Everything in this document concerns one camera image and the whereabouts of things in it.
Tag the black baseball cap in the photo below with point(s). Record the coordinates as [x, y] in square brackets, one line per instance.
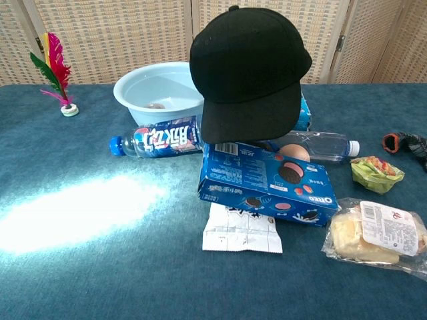
[247, 66]

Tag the blue Oreo cookie box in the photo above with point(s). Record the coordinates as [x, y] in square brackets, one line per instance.
[253, 176]

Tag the blue labelled drink bottle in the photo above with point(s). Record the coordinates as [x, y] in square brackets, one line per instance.
[160, 138]

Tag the metal scouring ball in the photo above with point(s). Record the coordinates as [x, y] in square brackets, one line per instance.
[155, 106]

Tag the white snack packet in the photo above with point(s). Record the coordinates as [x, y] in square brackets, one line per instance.
[240, 236]

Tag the brown egg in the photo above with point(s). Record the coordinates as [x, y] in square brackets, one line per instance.
[295, 152]

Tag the light blue plastic basin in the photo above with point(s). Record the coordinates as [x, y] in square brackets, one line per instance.
[150, 86]

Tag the blue chip cookie box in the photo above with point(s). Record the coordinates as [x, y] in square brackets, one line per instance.
[304, 116]

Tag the clear plastic water bottle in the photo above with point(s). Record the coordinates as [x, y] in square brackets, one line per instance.
[323, 145]

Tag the bread in clear bag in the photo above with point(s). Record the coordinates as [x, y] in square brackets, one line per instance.
[350, 236]

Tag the woven folding screen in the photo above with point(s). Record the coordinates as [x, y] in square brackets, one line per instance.
[116, 33]

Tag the blue table cloth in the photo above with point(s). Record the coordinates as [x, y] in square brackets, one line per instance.
[100, 283]

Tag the colourful feather shuttlecock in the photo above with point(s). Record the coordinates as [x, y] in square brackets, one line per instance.
[58, 60]

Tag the grey knitted work glove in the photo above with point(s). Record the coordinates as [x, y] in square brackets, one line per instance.
[410, 143]

